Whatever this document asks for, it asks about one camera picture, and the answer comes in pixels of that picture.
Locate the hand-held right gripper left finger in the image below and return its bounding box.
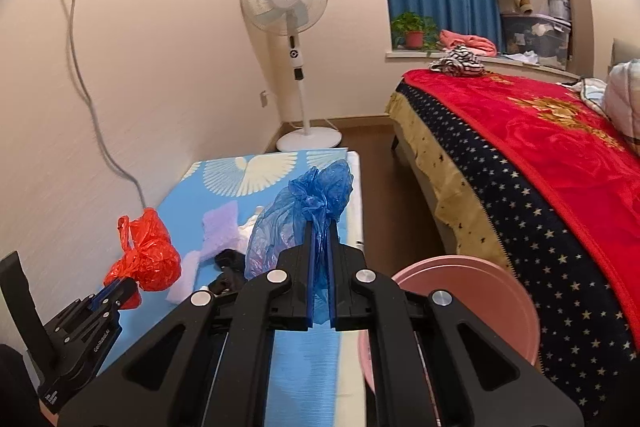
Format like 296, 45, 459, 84
57, 219, 321, 427

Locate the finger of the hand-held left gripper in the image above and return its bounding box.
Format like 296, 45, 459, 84
89, 278, 126, 308
100, 279, 140, 315

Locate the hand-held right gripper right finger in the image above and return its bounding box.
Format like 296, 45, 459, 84
327, 227, 583, 427

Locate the red plastic bag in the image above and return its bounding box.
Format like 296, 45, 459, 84
104, 208, 182, 311

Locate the blue plastic bag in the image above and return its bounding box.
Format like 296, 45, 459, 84
244, 159, 354, 325

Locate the white plastic wrapper green print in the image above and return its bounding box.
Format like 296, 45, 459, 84
239, 205, 267, 254

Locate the pink plastic basin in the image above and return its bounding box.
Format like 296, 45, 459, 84
357, 255, 541, 427

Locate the blue patterned table cover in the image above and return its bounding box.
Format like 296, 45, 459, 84
95, 147, 366, 427

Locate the black crumpled bag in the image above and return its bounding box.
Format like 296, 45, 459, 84
210, 248, 251, 297

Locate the blue feather-print table cloth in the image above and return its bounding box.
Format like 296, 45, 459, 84
95, 148, 351, 427

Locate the bed with red blanket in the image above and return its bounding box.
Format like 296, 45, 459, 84
386, 79, 640, 389

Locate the white windowsill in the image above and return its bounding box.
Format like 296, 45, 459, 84
384, 49, 583, 84

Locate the striped cloth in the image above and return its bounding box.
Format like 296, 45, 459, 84
428, 47, 486, 78

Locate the red floral blanket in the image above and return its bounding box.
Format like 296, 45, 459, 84
402, 68, 640, 350

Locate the potted green plant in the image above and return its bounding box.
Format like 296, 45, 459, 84
391, 12, 442, 52

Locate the pink cloth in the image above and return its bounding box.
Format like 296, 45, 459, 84
439, 29, 499, 58

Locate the clear plastic storage box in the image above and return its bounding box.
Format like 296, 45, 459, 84
500, 12, 572, 64

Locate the light checked quilt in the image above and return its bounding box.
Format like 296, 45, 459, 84
574, 57, 640, 144

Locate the beige headboard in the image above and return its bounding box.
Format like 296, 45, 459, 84
609, 38, 640, 76

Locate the dark bed frame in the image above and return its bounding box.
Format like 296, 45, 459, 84
391, 133, 437, 208

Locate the grey power cable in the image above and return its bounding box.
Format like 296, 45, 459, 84
59, 0, 147, 208

